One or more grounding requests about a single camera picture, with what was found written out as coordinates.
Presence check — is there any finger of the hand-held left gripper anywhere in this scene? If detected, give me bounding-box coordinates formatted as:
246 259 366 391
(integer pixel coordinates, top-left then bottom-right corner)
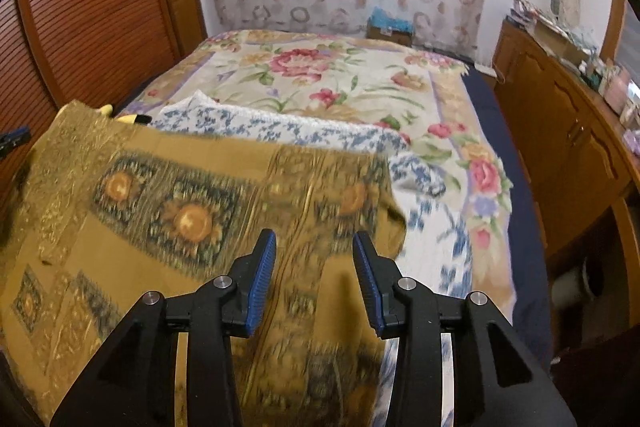
0 127 32 148

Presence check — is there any wooden sideboard cabinet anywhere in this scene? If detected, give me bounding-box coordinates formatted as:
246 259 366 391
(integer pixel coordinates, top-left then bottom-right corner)
492 19 640 268

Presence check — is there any blue white floral towel blanket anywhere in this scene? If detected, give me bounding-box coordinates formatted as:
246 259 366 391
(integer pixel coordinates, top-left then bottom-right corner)
150 89 473 427

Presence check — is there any floral bed blanket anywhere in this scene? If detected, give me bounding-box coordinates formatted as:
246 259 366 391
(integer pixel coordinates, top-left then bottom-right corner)
120 29 518 313

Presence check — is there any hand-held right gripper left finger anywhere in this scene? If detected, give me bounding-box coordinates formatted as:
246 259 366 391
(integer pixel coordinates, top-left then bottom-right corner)
50 228 277 427

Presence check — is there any mustard patterned shirt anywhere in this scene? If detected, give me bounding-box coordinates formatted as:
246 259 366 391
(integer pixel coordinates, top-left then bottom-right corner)
0 99 406 427

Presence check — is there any brown louvered wooden wardrobe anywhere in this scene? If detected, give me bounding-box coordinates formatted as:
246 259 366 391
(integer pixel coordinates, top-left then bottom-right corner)
0 0 208 142

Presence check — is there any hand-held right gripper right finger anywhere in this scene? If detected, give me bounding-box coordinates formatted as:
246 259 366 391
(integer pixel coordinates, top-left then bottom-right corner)
352 232 576 427

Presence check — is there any pink bottle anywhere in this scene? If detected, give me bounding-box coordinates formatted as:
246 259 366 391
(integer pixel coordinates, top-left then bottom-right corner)
605 67 631 112

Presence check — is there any small cardboard box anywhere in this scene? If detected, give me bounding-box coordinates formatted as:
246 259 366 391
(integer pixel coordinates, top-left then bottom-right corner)
366 21 414 48

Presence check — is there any wooden window frame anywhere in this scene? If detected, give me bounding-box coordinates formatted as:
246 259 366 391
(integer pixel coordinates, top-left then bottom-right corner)
600 0 628 62

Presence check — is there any grey trash can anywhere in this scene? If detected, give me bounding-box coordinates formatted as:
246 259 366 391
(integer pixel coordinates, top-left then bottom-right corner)
552 257 606 313

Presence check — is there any open cardboard box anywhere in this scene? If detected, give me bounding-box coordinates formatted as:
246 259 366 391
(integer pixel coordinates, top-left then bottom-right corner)
532 19 591 65

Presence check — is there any navy bed sheet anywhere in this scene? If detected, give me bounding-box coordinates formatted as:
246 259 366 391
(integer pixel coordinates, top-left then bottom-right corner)
462 64 553 368

